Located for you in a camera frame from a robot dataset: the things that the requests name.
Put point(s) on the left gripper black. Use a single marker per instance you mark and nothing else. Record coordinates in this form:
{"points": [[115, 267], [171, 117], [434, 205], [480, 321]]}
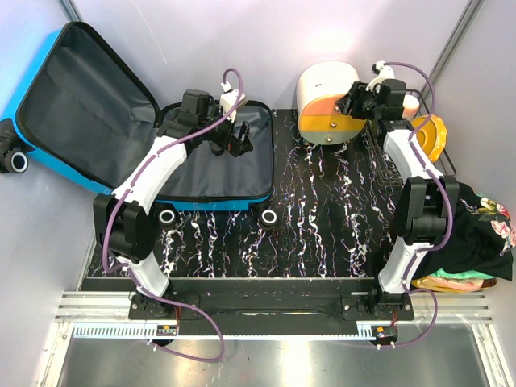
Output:
{"points": [[239, 147]]}

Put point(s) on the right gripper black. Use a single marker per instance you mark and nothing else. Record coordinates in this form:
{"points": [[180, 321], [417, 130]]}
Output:
{"points": [[356, 93]]}

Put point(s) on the blue fish-print suitcase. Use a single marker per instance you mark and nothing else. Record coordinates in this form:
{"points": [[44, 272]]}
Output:
{"points": [[81, 111]]}

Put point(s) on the black clothes pile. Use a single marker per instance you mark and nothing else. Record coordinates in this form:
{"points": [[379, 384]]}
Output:
{"points": [[482, 240]]}

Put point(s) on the yellow plastic basket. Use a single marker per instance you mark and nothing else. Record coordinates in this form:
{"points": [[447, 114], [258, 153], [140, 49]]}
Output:
{"points": [[427, 283]]}

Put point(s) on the green tie-dye cloth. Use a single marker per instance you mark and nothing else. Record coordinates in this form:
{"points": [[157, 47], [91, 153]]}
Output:
{"points": [[469, 274]]}

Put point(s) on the pink floral cloth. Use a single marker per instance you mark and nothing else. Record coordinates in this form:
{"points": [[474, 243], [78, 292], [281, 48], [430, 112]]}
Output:
{"points": [[462, 286]]}

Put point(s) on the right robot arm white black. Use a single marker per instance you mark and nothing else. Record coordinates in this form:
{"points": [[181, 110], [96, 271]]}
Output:
{"points": [[425, 211]]}

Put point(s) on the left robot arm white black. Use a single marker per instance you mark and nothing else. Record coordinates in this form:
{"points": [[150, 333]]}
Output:
{"points": [[125, 225]]}

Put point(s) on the white drawer cabinet with orange drawers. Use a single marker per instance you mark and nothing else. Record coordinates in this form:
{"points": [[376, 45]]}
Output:
{"points": [[320, 120]]}

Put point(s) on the black marble pattern mat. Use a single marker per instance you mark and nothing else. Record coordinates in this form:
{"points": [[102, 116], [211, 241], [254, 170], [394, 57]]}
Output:
{"points": [[334, 209]]}

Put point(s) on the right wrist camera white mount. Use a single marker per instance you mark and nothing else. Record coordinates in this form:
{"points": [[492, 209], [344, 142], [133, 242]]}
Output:
{"points": [[382, 71]]}

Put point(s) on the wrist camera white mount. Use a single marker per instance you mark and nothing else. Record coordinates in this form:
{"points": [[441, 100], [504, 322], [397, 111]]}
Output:
{"points": [[382, 71], [231, 101]]}

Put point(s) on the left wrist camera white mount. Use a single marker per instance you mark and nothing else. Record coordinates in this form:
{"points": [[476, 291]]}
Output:
{"points": [[231, 101]]}

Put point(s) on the black wire dish rack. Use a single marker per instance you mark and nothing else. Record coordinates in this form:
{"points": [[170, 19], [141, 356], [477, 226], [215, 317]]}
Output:
{"points": [[396, 153]]}

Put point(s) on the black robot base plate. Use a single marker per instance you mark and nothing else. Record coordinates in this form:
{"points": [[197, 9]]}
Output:
{"points": [[270, 298]]}

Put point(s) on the aluminium rail frame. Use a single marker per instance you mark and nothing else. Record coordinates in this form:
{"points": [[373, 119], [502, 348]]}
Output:
{"points": [[452, 341]]}

